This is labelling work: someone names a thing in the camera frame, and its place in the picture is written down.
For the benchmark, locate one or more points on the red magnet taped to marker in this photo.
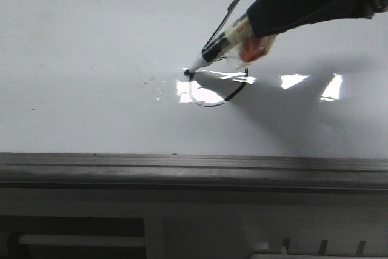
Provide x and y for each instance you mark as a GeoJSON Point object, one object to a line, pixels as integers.
{"type": "Point", "coordinates": [249, 50]}

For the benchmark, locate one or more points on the black white whiteboard marker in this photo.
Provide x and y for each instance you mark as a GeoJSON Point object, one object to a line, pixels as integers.
{"type": "Point", "coordinates": [233, 36]}

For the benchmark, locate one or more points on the white whiteboard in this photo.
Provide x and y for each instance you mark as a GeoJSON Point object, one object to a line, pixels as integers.
{"type": "Point", "coordinates": [107, 76]}

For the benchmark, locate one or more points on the white machine base below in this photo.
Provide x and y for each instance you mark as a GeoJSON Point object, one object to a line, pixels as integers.
{"type": "Point", "coordinates": [69, 223]}

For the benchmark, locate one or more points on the grey whiteboard frame rail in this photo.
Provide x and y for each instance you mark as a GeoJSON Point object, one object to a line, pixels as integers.
{"type": "Point", "coordinates": [94, 169]}

